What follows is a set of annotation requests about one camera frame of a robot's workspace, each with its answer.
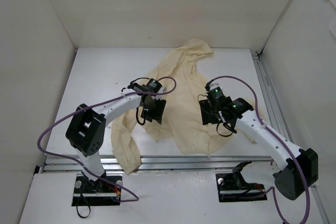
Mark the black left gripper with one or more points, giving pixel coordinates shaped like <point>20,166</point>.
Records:
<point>155,111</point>

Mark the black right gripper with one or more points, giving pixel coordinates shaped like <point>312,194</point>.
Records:
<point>210,114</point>

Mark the cream yellow jacket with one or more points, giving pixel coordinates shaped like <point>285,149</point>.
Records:
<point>185,72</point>

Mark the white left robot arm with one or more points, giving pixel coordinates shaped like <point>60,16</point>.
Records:
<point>86,129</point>

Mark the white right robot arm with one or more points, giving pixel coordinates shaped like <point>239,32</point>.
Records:
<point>295,168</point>

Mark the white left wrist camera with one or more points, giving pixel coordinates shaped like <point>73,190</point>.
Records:
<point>162,90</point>

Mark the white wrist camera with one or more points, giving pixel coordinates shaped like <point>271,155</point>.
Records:
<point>214,86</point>
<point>162,90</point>

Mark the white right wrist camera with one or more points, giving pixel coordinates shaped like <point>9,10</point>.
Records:
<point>214,86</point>

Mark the right aluminium rail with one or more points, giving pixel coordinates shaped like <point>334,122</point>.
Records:
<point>276,118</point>

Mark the aluminium rail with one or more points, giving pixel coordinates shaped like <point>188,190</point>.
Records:
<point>276,118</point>
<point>149,164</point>

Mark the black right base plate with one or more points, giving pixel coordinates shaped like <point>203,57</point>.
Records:
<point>231,189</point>

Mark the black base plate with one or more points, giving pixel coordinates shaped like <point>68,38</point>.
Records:
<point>99,193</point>
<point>231,189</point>

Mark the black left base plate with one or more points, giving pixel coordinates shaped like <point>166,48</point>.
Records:
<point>99,193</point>

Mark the front aluminium rail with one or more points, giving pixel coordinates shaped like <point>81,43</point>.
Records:
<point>149,164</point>

